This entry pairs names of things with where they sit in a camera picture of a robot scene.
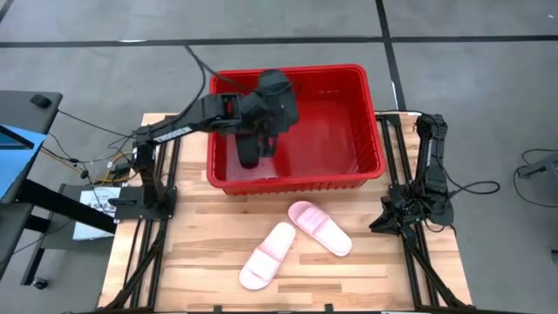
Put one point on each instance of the small black connector box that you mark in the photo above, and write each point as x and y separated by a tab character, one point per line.
120	168

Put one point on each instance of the grey floor device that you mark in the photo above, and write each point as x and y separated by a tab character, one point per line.
542	166

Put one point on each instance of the black computer mouse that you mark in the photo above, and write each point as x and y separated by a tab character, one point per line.
41	101

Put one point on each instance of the dark grey desk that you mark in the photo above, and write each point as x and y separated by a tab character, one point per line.
22	109

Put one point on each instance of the pink slide sandal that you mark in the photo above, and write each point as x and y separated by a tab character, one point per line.
266	257
320	227

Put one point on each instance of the red plastic bin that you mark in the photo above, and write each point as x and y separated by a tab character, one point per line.
331	144

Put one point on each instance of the blue monitor screen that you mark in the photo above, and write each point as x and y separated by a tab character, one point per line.
17	152

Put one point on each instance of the white printed paper sheet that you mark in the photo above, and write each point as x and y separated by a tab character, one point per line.
93	218

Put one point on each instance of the black desk leg frame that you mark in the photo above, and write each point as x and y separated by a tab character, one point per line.
65	207

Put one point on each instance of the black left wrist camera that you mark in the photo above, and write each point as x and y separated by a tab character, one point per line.
274	80

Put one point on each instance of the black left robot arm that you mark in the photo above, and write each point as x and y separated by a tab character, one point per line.
174	128

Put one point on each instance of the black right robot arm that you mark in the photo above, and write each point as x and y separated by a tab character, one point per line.
431	157

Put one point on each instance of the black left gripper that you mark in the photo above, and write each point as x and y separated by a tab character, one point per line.
274	111

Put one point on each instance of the black desk caster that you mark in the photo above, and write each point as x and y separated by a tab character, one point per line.
40	283

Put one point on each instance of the small black table bracket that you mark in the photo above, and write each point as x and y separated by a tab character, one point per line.
218	309
329	308

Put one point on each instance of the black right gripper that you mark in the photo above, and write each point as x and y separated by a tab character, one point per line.
410	205

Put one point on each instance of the black metal frame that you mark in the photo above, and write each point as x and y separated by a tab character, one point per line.
429	270
150	261

